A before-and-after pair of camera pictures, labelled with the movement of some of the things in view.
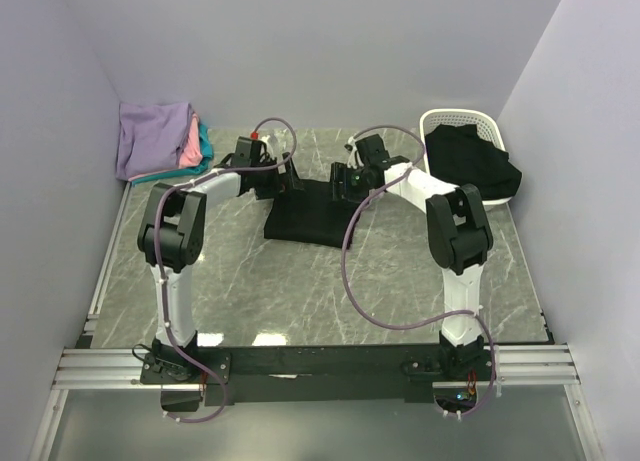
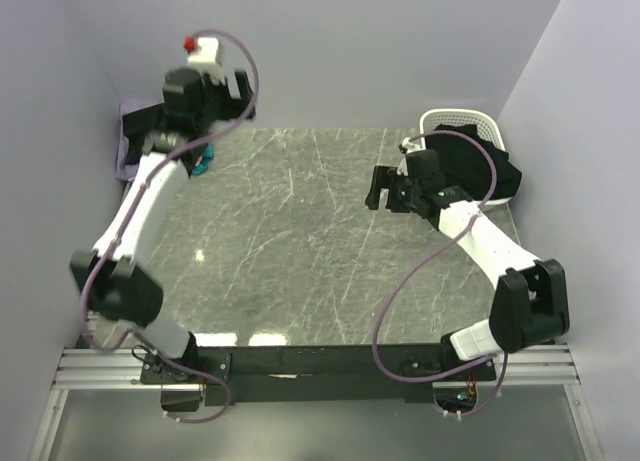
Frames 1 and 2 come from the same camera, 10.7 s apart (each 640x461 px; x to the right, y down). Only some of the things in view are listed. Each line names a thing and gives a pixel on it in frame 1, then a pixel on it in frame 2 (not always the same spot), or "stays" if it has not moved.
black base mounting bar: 385,375 stays
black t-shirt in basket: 458,155 stays
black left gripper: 285,182 -> 233,107
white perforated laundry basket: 484,120 stays
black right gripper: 340,174 -> 382,179
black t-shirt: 310,215 -> 137,126
